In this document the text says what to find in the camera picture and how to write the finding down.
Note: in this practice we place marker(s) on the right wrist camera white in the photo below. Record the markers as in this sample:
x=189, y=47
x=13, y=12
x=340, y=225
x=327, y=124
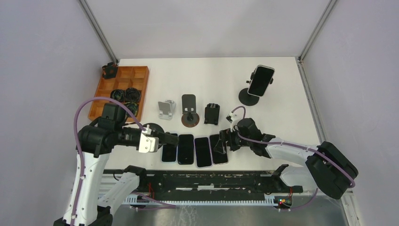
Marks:
x=233, y=119

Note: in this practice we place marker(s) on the phone with light blue case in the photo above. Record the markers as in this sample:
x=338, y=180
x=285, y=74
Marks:
x=169, y=153

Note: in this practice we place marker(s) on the black phone dark case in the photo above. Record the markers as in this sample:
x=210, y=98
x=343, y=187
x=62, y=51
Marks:
x=185, y=149

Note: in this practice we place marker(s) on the aluminium frame rail right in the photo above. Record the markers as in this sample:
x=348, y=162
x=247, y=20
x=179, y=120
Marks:
x=315, y=33

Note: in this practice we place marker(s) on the wooden compartment tray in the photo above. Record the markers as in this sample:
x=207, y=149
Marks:
x=126, y=77

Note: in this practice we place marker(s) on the phone stand brown round base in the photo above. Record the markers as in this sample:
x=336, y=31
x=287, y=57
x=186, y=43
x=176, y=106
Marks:
x=190, y=118

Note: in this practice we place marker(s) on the aluminium frame rail left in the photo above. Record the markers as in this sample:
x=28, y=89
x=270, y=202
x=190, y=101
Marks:
x=98, y=30

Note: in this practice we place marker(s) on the black round object in tray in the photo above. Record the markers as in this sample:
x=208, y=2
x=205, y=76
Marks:
x=132, y=95

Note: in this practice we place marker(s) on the aluminium frame rail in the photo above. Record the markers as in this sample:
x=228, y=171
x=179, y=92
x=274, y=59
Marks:
x=315, y=33
x=98, y=30

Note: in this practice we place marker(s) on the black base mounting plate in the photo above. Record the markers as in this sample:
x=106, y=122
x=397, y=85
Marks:
x=212, y=185

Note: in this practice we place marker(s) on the white slotted cable duct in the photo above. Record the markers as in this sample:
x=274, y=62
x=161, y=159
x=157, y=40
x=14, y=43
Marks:
x=266, y=201

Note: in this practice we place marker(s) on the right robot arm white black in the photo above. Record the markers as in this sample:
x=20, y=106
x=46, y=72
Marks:
x=321, y=166

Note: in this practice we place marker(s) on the black phone stand right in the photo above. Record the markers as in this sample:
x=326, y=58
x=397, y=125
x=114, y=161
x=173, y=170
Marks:
x=247, y=99

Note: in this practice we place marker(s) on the phone with white case right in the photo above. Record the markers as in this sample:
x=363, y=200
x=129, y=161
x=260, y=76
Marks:
x=260, y=79

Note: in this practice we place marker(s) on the small black orange clamp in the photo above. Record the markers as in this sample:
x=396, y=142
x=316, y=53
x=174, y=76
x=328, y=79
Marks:
x=109, y=71

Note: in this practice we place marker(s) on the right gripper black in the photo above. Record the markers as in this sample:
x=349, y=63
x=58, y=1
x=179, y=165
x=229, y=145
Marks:
x=224, y=135

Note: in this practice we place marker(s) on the phone with white case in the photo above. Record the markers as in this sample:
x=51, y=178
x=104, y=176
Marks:
x=260, y=79
x=203, y=152

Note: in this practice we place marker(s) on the black folding phone stand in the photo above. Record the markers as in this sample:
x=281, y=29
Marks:
x=212, y=111

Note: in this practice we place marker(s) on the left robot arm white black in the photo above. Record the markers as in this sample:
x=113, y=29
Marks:
x=95, y=143

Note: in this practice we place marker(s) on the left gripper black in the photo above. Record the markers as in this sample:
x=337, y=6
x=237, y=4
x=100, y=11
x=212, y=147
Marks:
x=158, y=133

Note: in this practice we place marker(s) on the silver folding phone stand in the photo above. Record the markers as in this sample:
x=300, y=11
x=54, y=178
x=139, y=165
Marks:
x=166, y=109

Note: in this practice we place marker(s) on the phone with white case centre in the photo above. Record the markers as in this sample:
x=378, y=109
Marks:
x=203, y=152

